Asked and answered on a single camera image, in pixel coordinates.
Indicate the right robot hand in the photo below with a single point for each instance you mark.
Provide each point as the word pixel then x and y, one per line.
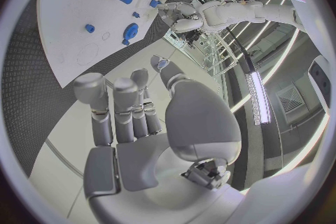
pixel 199 123

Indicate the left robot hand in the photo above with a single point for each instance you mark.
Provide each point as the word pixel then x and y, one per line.
pixel 185 22

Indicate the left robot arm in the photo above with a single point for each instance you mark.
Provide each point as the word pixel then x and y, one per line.
pixel 236 11

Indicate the white task board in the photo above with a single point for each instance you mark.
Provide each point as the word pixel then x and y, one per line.
pixel 78 7

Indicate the blue plug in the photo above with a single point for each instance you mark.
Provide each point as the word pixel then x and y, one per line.
pixel 154 3

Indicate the small blue peg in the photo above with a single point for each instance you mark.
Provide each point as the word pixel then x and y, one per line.
pixel 136 14

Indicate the blue gear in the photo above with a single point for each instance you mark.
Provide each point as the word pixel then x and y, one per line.
pixel 130 31

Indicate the glowing light bar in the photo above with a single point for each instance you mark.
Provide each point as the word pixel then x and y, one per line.
pixel 259 100

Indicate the blue short cylinder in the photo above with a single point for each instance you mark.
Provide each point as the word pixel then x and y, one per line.
pixel 89 28

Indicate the metal frame rack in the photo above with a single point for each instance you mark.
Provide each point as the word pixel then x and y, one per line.
pixel 217 53

